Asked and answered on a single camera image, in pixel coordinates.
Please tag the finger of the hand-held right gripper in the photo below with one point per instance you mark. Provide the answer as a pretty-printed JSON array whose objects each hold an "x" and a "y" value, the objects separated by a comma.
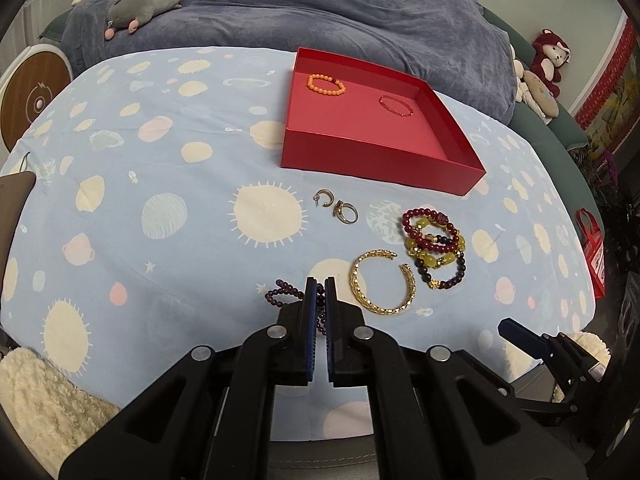
[
  {"x": 517, "y": 332},
  {"x": 542, "y": 405}
]

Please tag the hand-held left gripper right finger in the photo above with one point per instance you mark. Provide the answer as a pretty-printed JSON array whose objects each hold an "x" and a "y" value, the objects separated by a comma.
[{"x": 331, "y": 320}]

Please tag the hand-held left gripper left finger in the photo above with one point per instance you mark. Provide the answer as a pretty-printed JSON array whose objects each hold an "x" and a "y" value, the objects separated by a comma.
[{"x": 312, "y": 320}]

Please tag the gold hoop earring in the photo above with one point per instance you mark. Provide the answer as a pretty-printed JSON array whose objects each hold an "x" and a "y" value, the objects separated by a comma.
[{"x": 331, "y": 199}]

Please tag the red cardboard box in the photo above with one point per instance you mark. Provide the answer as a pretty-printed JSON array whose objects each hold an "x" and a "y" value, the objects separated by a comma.
[{"x": 360, "y": 130}]

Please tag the red tote bag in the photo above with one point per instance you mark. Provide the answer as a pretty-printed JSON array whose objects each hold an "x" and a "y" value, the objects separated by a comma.
[{"x": 592, "y": 250}]

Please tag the blue planet print tablecloth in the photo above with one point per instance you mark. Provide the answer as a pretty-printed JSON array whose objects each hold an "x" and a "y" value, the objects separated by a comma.
[{"x": 175, "y": 240}]

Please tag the green sofa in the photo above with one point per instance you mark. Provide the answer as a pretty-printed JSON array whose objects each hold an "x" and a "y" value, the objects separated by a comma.
[{"x": 545, "y": 135}]

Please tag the thin rose gold bangle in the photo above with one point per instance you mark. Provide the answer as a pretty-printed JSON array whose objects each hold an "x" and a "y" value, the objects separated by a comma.
[{"x": 382, "y": 101}]

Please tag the beige round plush cushion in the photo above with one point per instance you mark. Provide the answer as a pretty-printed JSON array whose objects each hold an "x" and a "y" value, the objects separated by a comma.
[{"x": 542, "y": 94}]

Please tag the white plush doll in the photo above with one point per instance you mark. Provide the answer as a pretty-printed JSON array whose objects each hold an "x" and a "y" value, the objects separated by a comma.
[{"x": 520, "y": 74}]

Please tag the red plush monkey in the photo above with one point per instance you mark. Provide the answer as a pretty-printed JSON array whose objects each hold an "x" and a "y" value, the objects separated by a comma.
[{"x": 542, "y": 60}]

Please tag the blue covered sofa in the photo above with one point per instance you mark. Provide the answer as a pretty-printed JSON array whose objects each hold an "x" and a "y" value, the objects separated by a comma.
[{"x": 350, "y": 10}]

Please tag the round white wooden disc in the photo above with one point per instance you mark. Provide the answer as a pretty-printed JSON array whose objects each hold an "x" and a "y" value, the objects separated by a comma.
[{"x": 35, "y": 100}]

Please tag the grey plush mouse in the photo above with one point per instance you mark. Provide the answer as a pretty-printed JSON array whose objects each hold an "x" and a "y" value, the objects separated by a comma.
[{"x": 145, "y": 7}]

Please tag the white sheer curtain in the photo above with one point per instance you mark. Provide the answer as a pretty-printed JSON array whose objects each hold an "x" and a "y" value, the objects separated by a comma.
[{"x": 37, "y": 17}]

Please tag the red wall banner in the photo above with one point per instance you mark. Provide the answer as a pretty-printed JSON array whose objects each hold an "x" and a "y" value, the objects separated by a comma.
[{"x": 600, "y": 105}]

